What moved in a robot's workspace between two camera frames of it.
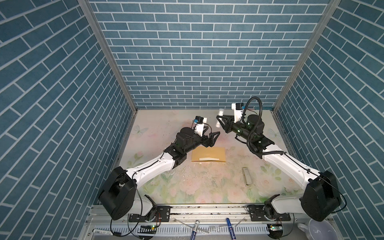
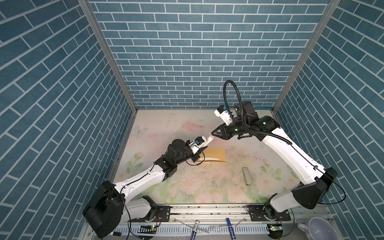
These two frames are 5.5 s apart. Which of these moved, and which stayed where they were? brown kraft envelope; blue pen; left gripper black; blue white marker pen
Moved: left gripper black
Stayed: blue pen; brown kraft envelope; blue white marker pen
